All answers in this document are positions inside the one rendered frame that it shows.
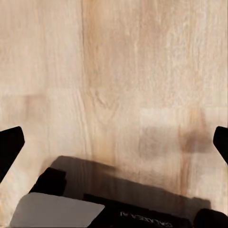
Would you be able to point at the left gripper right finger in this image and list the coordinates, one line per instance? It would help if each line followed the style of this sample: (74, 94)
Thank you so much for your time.
(220, 141)

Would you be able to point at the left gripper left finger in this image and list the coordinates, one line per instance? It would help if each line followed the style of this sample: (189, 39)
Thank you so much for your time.
(11, 142)

